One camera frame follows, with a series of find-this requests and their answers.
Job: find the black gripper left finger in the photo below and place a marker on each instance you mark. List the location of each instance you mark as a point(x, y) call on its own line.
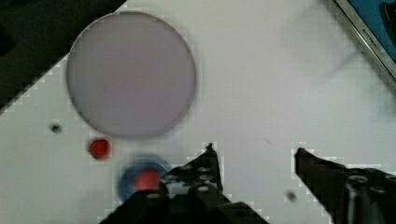
point(188, 194)

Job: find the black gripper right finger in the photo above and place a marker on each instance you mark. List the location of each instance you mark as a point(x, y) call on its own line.
point(349, 195)

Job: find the silver toaster oven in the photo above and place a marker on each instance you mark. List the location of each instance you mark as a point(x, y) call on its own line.
point(374, 22)

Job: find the red toy apple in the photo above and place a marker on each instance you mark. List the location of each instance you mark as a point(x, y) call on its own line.
point(146, 179)

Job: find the blue bowl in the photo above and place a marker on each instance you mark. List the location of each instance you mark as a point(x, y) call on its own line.
point(125, 185)

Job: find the red toy strawberry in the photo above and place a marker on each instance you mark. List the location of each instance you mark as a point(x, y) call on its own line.
point(99, 148)

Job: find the grey round plate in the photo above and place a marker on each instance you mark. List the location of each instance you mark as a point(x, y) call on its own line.
point(131, 75)

